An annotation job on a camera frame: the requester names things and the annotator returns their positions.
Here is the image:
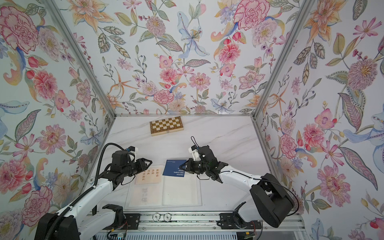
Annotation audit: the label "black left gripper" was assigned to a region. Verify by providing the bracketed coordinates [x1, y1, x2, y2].
[121, 157, 154, 178]

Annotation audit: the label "wooden folding chess board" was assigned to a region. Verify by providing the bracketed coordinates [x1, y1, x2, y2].
[150, 117, 184, 136]

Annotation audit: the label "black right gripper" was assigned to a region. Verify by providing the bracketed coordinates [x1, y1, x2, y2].
[180, 159, 211, 175]

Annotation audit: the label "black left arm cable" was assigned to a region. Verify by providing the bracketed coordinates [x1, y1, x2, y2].
[43, 142, 130, 240]

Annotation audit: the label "aluminium corner post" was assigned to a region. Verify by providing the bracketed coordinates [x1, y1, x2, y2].
[42, 1, 117, 121]
[253, 0, 314, 120]

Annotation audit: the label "beige card red characters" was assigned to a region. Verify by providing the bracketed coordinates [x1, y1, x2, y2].
[130, 186, 162, 207]

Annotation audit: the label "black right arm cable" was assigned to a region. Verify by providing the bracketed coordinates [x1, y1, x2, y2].
[190, 136, 300, 217]

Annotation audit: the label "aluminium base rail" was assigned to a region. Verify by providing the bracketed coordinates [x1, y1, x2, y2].
[89, 210, 307, 240]

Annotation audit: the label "pale beige card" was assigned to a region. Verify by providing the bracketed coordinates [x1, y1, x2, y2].
[135, 167, 163, 185]

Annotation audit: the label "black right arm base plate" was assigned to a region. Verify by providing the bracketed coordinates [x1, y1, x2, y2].
[217, 213, 262, 230]

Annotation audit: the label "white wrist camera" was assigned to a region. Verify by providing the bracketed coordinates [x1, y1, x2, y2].
[189, 145, 201, 162]
[126, 146, 137, 162]

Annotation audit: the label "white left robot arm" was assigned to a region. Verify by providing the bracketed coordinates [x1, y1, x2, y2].
[35, 150, 153, 240]

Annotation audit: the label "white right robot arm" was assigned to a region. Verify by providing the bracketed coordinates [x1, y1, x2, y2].
[179, 145, 295, 228]

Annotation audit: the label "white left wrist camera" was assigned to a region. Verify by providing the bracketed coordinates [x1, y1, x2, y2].
[126, 146, 137, 162]

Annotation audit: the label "aluminium corner post left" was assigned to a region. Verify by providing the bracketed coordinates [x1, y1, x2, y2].
[42, 1, 117, 121]

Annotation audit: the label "aluminium corner post right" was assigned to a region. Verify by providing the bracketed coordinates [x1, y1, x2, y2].
[253, 0, 314, 120]

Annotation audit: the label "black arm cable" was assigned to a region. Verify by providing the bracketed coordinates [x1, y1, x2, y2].
[43, 142, 130, 240]
[190, 136, 300, 217]

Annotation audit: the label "white photo album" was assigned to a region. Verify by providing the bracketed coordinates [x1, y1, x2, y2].
[125, 165, 202, 210]

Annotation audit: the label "dark blue card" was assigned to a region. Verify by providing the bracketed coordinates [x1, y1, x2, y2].
[163, 160, 186, 178]

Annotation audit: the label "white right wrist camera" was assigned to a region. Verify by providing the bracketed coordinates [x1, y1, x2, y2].
[189, 145, 201, 162]

